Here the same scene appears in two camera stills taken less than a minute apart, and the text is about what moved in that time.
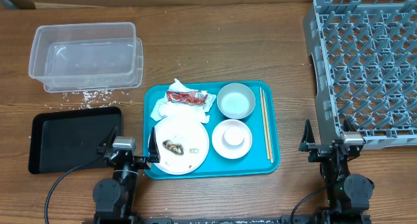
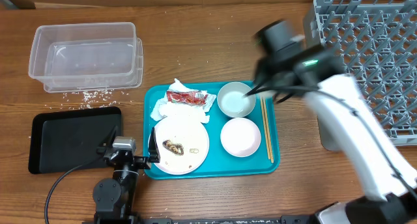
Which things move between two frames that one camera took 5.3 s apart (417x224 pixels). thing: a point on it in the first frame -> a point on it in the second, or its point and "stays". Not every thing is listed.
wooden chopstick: [264, 123] stays
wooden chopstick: [267, 126] stays
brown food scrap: [176, 148] stays
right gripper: [319, 150] -> [260, 70]
